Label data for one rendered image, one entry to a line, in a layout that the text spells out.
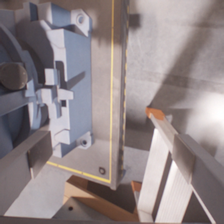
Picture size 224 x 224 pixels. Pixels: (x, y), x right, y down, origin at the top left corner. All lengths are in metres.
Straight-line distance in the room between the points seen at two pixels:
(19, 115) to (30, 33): 0.28
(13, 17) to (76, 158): 0.63
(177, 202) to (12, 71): 0.61
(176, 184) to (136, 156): 0.51
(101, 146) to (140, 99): 0.39
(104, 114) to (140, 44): 0.47
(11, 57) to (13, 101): 0.14
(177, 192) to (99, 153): 0.33
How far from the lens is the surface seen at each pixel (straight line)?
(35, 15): 0.64
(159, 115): 0.86
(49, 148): 0.17
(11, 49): 0.48
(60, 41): 0.53
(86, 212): 1.24
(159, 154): 0.80
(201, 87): 0.92
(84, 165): 0.81
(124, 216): 1.18
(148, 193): 0.94
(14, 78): 0.38
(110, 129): 0.65
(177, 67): 0.91
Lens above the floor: 0.91
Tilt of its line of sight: 63 degrees down
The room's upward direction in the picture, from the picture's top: 121 degrees counter-clockwise
